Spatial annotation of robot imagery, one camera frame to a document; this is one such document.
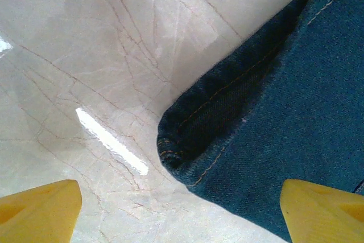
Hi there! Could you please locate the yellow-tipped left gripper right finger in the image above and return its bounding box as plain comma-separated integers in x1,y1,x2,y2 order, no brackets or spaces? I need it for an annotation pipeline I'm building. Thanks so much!
279,179,364,243

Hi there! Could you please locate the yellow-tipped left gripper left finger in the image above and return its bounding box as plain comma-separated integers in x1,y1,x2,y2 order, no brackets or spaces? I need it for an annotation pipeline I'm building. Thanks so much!
0,179,83,243

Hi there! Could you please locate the dark blue denim skirt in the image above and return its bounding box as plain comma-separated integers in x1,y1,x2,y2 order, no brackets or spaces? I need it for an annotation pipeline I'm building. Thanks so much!
156,0,364,243

